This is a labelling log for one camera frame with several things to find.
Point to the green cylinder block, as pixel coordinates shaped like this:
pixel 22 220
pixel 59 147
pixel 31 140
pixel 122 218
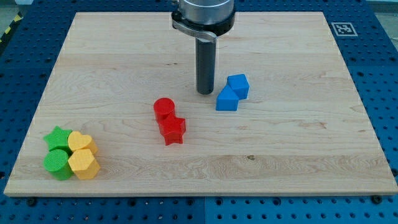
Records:
pixel 56 163

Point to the blue cube block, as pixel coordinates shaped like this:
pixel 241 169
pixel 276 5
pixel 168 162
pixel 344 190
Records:
pixel 239 84

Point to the white fiducial marker tag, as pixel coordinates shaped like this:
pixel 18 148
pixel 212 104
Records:
pixel 344 29

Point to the wooden board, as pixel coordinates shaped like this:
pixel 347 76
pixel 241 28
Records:
pixel 302 130

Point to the red star block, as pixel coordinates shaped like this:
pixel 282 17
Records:
pixel 172 128

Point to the red cylinder block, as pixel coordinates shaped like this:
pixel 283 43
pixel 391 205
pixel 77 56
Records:
pixel 163 107

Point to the yellow heart block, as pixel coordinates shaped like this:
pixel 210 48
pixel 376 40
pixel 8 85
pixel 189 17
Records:
pixel 77 141

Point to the blue triangular prism block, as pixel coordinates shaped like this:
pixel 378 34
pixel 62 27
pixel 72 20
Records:
pixel 227 100

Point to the green star block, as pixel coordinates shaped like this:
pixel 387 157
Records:
pixel 58 139

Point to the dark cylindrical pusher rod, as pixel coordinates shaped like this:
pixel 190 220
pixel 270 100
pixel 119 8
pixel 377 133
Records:
pixel 205 53

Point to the yellow hexagon block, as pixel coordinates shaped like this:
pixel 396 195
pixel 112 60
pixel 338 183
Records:
pixel 83 164

